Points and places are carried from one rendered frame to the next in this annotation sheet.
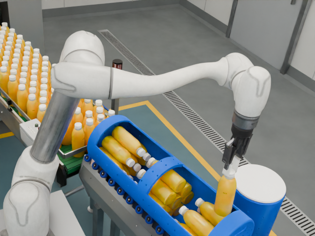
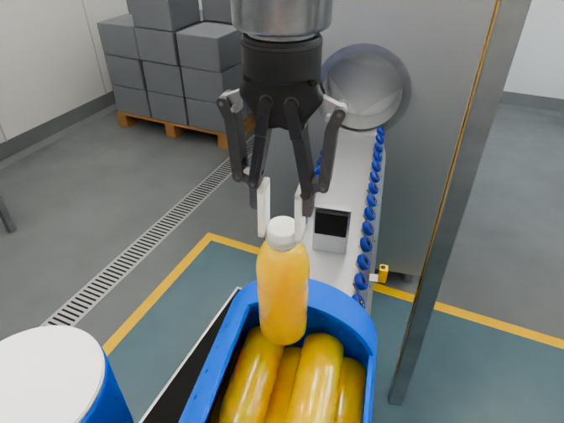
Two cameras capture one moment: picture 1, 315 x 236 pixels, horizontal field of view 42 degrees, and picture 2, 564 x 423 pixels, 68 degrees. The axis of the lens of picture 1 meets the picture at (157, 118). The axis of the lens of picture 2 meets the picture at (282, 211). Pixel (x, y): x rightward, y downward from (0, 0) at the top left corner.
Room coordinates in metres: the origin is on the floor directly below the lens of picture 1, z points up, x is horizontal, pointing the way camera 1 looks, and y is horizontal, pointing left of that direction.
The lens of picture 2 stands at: (1.38, 0.05, 1.75)
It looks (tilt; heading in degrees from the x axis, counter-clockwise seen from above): 36 degrees down; 239
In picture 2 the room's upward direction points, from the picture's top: straight up
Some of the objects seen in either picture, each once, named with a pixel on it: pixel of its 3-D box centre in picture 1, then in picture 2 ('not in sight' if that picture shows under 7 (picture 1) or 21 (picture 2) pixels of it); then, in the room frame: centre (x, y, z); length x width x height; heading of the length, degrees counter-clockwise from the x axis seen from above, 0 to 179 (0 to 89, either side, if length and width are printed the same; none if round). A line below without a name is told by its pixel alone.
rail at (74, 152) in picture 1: (95, 143); not in sight; (1.78, 0.33, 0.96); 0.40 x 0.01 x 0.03; 135
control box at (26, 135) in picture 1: (37, 137); not in sight; (1.67, 0.62, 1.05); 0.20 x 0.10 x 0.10; 45
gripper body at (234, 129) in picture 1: (240, 133); (281, 80); (1.18, -0.30, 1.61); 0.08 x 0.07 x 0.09; 135
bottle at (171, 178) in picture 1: (166, 174); not in sight; (1.40, -0.08, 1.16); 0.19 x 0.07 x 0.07; 45
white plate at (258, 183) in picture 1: (258, 182); (25, 387); (1.57, -0.57, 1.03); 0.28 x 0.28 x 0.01
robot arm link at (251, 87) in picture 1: (251, 88); not in sight; (1.19, -0.30, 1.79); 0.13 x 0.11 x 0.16; 11
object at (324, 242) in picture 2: not in sight; (331, 230); (0.79, -0.67, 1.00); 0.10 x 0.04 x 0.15; 135
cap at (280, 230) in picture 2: (229, 173); (282, 233); (1.17, -0.30, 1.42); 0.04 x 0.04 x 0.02
